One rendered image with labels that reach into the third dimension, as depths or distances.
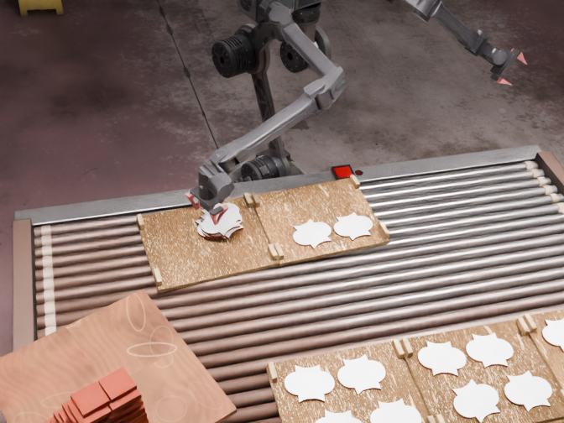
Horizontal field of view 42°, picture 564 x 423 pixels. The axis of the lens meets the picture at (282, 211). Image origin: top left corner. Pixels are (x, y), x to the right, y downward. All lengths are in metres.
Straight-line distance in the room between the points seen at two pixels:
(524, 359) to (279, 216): 0.95
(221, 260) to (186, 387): 0.58
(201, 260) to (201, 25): 3.34
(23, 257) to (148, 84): 2.61
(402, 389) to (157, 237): 0.97
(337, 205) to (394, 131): 2.03
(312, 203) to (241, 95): 2.26
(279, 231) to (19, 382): 1.00
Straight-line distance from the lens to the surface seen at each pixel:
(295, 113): 2.38
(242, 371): 2.23
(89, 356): 2.14
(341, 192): 2.76
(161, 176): 4.23
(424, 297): 2.49
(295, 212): 2.65
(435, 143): 4.66
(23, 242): 2.60
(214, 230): 2.51
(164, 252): 2.51
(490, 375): 2.33
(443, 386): 2.26
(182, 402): 2.03
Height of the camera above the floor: 2.76
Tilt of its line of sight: 43 degrees down
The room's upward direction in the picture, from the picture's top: 5 degrees clockwise
